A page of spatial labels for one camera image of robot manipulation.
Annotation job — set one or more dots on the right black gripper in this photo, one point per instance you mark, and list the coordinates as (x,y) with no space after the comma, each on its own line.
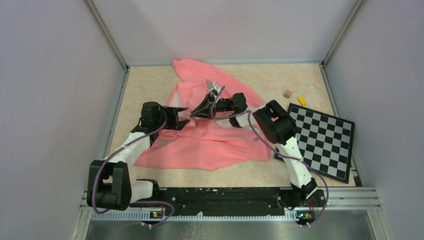
(206,109)

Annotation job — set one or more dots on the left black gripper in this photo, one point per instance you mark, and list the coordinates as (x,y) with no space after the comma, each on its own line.
(172,112)

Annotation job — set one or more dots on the pink zip-up jacket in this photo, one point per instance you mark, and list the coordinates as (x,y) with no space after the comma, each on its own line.
(204,144)

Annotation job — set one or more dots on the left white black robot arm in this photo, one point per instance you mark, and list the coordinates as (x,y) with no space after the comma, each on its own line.
(109,185)

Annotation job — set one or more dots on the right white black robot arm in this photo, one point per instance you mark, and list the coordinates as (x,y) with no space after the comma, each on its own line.
(275,128)

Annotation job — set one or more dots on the small wooden cube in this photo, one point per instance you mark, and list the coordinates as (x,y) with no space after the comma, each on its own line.
(287,94)

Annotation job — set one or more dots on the small yellow block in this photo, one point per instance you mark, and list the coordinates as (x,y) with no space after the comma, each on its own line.
(302,101)

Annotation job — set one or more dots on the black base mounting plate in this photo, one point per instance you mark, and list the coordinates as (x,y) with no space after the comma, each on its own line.
(227,201)

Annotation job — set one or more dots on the black white checkerboard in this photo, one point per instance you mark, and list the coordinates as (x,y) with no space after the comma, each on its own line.
(325,141)

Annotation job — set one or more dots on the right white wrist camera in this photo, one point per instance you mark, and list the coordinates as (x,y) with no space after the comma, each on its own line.
(213,88)

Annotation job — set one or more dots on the aluminium front rail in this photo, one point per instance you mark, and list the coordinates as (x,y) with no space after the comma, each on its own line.
(337,199)

